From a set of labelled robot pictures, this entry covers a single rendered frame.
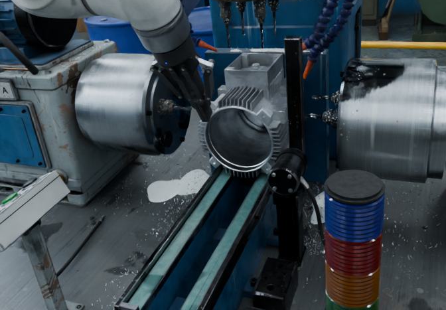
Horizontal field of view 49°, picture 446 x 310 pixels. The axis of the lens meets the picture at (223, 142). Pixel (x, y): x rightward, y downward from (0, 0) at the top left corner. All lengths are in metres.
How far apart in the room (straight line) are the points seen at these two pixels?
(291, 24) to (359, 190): 0.83
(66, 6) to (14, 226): 0.36
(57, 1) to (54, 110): 0.46
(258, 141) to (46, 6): 0.61
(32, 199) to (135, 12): 0.36
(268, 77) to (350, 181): 0.58
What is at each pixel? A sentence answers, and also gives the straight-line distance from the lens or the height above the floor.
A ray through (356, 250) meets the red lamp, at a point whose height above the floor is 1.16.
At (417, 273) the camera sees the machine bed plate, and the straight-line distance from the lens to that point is 1.06.
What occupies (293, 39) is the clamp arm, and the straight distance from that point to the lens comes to 0.90.
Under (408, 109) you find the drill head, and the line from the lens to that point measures 0.95.
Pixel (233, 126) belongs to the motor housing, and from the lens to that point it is 1.21.
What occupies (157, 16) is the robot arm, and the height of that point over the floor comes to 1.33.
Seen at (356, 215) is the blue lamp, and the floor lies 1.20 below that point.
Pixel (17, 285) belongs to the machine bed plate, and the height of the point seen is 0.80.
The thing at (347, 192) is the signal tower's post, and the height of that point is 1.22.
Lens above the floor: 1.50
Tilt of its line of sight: 27 degrees down
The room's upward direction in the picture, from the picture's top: 7 degrees counter-clockwise
